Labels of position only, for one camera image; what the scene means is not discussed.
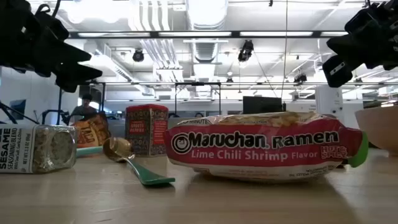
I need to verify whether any sesame seasoning blend jar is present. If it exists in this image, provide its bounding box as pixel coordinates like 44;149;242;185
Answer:
0;124;78;174

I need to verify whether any lime chili shrimp ramen packet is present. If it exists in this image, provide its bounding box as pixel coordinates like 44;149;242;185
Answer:
164;111;370;183

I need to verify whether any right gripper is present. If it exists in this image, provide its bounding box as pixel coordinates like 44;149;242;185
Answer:
322;0;398;88

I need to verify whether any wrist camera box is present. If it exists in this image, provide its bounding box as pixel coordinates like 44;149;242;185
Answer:
344;2;386;34
34;4;70;42

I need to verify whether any salmon pink bowl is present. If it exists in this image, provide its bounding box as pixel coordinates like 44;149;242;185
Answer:
354;106;398;156

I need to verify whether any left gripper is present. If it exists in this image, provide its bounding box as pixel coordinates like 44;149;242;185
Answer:
0;0;103;93

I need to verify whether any orange snack bag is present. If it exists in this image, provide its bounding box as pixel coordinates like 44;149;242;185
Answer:
72;113;111;149

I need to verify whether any silver spoon teal handle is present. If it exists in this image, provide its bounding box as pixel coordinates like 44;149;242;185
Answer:
76;145;104;158

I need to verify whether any black background frame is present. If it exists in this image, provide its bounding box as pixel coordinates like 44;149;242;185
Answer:
174;82;222;116

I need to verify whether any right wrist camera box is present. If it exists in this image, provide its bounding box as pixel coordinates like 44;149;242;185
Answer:
344;2;386;34

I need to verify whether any white column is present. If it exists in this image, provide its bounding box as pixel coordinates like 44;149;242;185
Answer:
315;85;345;125

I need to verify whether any red-lid patterned spice tin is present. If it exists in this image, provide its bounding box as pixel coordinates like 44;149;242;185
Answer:
124;104;169;157

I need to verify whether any thin hanging cable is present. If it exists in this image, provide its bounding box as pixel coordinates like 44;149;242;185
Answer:
280;0;289;100

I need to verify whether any gold spoon green handle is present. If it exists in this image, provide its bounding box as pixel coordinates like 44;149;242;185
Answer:
102;136;176;187

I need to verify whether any black overhead camera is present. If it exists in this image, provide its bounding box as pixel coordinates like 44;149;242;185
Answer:
238;39;255;63

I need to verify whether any small dark monitor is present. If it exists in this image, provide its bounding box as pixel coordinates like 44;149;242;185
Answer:
9;99;27;121

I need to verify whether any person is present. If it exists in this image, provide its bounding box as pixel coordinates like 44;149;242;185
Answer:
70;93;99;121

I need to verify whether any black monitor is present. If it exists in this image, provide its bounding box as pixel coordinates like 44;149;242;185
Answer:
243;96;287;114

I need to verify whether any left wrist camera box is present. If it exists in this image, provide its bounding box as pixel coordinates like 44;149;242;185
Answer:
34;4;70;42

